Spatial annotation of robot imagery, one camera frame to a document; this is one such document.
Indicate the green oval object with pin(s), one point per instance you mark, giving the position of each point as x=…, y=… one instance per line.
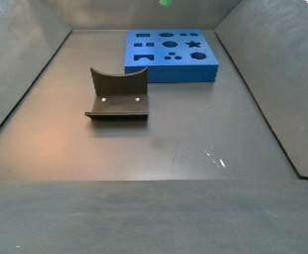
x=165, y=2

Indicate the blue shape sorter block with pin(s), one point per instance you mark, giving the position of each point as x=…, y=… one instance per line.
x=176, y=55

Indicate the black curved holder bracket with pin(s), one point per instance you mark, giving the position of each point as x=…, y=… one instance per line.
x=120, y=88

